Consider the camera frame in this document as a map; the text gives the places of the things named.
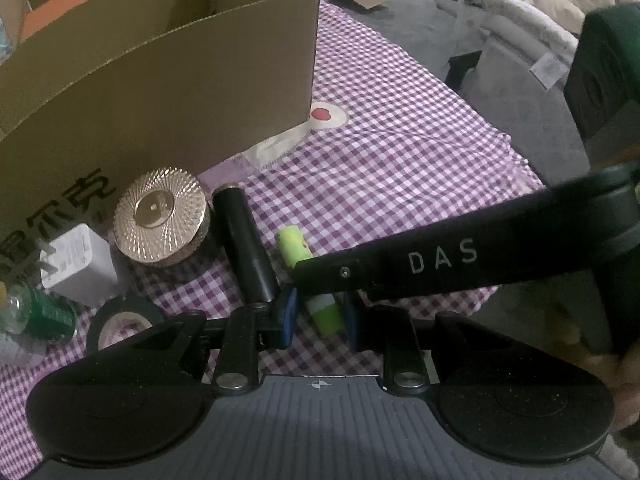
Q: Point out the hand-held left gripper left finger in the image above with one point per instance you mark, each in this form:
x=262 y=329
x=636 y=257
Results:
x=287 y=316

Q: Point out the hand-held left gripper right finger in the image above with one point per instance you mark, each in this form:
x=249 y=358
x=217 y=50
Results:
x=351 y=322

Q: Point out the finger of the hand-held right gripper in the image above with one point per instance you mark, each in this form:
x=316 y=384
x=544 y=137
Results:
x=440 y=255

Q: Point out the black cylinder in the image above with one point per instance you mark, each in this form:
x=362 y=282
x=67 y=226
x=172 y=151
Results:
x=245 y=240

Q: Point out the brown cardboard box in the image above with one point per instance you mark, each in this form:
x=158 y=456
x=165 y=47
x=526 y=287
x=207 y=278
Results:
x=150 y=85

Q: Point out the person's right hand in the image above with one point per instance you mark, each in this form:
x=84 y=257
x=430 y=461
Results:
x=627 y=390

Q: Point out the purple checkered cloth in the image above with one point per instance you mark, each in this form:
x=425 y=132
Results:
x=375 y=160

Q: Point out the white fluffy garment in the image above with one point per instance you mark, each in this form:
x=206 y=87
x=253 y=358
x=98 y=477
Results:
x=520 y=20

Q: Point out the small black object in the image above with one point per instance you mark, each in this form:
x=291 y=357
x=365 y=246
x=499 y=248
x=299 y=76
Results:
x=462 y=70

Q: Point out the black tape roll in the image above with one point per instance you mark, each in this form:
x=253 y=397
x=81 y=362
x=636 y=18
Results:
x=125 y=310

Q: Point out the white charger adapter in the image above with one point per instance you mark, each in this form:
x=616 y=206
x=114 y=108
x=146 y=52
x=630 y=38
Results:
x=75 y=265

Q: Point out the plastic bottle with green label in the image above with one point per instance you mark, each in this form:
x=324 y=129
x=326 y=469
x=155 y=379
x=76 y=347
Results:
x=47 y=317

